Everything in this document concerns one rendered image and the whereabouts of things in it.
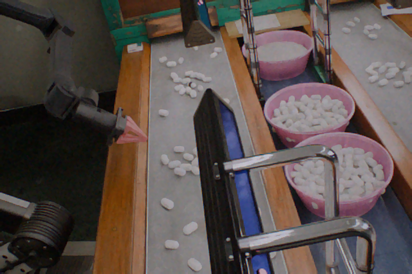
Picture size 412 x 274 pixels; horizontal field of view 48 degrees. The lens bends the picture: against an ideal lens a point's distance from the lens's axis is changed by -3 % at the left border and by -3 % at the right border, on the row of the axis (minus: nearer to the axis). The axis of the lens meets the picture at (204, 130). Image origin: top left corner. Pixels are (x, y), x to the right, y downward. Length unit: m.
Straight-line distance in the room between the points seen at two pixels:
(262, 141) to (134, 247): 0.46
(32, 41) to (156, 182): 2.00
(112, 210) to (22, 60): 2.11
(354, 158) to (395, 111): 0.25
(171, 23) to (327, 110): 0.81
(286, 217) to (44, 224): 0.59
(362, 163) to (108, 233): 0.65
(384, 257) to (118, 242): 0.60
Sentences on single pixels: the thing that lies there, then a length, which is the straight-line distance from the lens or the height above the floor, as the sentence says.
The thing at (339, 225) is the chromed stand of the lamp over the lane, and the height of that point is 1.12.
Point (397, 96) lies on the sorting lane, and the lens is 1.52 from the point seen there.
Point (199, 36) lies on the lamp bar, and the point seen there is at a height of 1.07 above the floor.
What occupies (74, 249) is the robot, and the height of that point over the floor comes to 0.47.
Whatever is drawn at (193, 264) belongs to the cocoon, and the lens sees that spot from 1.03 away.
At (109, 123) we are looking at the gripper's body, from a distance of 1.24.
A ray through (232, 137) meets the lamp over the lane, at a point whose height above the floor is 1.08.
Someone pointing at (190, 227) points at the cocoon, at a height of 0.76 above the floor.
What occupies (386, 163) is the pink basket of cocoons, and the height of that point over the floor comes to 0.75.
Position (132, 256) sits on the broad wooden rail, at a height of 0.76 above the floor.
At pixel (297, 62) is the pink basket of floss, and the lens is 1.72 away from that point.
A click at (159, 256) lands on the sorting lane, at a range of 1.09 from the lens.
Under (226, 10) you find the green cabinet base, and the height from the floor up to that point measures 0.83.
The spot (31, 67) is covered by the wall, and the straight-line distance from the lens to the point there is 3.21.
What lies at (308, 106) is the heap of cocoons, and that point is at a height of 0.74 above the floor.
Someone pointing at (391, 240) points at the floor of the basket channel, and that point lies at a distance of 1.16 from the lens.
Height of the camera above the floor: 1.55
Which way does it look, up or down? 34 degrees down
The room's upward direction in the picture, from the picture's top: 12 degrees counter-clockwise
